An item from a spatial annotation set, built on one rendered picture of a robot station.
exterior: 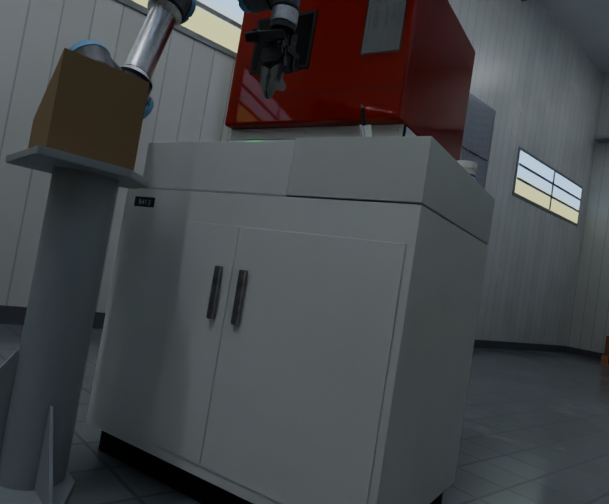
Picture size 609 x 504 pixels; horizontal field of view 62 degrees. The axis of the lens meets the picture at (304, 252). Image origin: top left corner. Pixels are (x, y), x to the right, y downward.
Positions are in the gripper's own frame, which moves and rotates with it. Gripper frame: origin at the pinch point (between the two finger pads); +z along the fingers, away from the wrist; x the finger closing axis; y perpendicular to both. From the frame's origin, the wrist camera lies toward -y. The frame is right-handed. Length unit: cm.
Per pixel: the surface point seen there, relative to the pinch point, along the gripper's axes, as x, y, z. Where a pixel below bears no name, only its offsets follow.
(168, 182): 28.0, -4.0, 26.9
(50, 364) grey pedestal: 27, -31, 79
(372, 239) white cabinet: -40, -4, 37
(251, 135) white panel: 54, 58, -8
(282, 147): -11.4, -4.0, 16.5
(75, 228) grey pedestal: 27, -31, 45
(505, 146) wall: 92, 684, -197
